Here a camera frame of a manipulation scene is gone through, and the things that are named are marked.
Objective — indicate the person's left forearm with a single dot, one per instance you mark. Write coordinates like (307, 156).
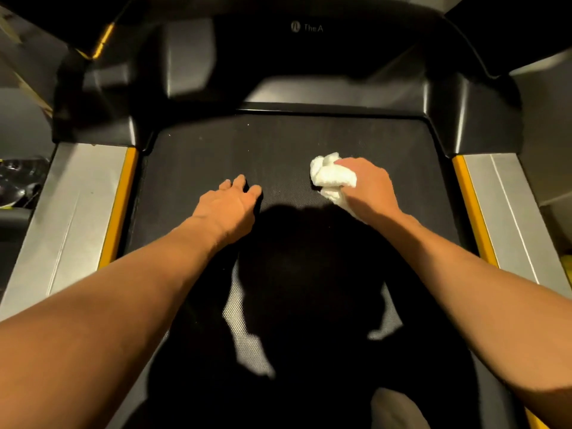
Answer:
(102, 321)

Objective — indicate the black treadmill belt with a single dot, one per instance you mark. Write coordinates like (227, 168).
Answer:
(277, 151)

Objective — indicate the grey side rail yellow edge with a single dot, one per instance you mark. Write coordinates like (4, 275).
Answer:
(73, 209)
(505, 209)

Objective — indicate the shiny dark metal object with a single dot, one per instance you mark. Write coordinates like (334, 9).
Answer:
(20, 183)

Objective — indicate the person's leg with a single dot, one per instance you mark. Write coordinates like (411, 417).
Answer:
(395, 411)

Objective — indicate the person's left fingers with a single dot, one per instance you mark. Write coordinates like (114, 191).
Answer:
(240, 183)

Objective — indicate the black treadmill upright post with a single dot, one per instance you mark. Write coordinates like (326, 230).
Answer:
(53, 17)
(514, 26)

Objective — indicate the person's right hand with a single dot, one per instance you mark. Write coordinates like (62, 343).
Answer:
(373, 192)

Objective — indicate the person's right fingers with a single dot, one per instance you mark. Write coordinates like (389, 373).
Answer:
(347, 164)

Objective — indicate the person's left hand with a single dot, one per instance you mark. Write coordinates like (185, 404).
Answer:
(225, 212)

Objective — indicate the white cloth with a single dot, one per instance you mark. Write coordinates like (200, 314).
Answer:
(328, 176)

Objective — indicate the black treadmill motor cover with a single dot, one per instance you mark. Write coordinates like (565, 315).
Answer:
(313, 71)

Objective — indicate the person's right forearm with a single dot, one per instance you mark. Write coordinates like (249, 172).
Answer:
(482, 299)

